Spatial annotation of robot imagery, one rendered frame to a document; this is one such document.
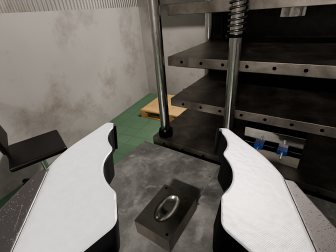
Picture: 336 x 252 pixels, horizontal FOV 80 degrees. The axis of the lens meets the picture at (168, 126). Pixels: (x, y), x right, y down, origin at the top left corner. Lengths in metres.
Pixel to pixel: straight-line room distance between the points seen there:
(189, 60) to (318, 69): 0.56
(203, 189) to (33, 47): 2.23
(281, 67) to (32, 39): 2.31
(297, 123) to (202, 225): 0.62
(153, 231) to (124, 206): 0.23
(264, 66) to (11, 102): 2.24
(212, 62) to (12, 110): 2.02
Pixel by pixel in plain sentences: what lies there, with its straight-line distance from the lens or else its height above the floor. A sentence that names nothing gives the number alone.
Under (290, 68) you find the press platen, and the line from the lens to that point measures 1.00.
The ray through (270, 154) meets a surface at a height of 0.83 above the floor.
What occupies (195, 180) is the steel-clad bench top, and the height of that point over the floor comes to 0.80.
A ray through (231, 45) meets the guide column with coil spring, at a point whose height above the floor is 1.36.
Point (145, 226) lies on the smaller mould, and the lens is 0.79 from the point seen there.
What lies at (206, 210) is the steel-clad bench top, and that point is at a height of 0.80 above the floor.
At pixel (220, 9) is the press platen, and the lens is 1.07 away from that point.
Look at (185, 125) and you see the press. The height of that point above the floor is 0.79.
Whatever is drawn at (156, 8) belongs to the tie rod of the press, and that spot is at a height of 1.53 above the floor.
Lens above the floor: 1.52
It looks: 30 degrees down
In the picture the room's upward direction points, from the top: 5 degrees counter-clockwise
